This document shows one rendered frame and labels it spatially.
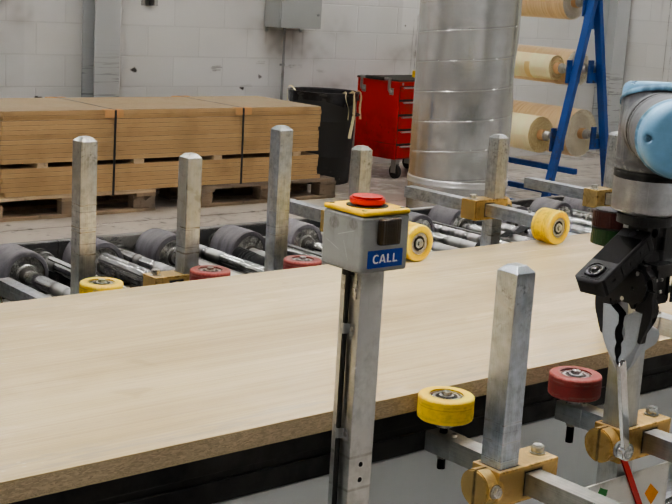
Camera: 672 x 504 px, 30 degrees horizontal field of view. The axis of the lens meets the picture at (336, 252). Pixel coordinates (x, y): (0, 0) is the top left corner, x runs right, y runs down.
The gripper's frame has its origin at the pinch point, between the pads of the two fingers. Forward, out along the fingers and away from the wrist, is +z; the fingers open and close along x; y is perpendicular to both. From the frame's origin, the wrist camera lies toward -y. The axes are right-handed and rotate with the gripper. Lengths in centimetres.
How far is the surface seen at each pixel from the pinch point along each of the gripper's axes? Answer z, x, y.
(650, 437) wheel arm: 14.2, 3.8, 14.4
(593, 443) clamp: 15.2, 8.3, 7.4
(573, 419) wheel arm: 15.9, 17.6, 14.2
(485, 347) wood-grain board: 10.1, 37.7, 15.3
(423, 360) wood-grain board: 10.0, 37.3, 1.0
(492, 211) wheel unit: 7, 112, 94
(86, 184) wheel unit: -6, 115, -16
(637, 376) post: 5.4, 5.8, 12.6
